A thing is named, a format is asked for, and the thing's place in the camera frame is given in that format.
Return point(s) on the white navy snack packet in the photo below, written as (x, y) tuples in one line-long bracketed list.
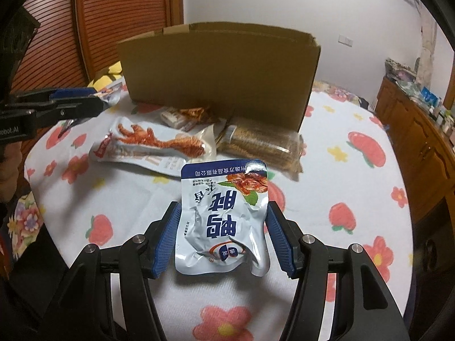
[(220, 220)]

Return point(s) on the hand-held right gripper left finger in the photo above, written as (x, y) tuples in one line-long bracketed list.
[(167, 245)]

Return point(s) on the brown cardboard box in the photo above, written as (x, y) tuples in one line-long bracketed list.
[(213, 78)]

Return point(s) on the yellow plush toy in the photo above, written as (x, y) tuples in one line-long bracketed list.
[(106, 74)]

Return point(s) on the clear brown biscuit pack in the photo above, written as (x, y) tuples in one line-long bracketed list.
[(259, 142)]

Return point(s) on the long wooden cabinet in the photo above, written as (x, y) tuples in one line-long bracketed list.
[(408, 131)]

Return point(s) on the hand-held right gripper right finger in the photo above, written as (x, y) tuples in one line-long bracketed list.
[(280, 241)]

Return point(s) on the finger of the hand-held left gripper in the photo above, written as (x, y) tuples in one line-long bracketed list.
[(81, 108), (71, 94)]

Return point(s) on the green leaf patterned cloth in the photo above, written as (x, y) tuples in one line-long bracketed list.
[(408, 88)]

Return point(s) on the white chicken foot packet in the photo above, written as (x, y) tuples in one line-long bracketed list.
[(149, 142)]

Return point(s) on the blue box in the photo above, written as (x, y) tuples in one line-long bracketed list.
[(430, 96)]

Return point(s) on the brown slatted wooden wardrobe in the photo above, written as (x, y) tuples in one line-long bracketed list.
[(124, 7)]

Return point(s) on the white wall switch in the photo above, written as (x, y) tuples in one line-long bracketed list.
[(345, 41)]

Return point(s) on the flowered quilt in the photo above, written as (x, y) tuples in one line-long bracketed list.
[(25, 220)]

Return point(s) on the cream patterned curtain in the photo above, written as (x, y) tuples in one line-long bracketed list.
[(426, 53)]

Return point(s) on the orange silver snack packet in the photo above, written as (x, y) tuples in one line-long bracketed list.
[(111, 96)]

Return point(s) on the small white snack packet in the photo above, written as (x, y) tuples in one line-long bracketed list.
[(172, 118)]

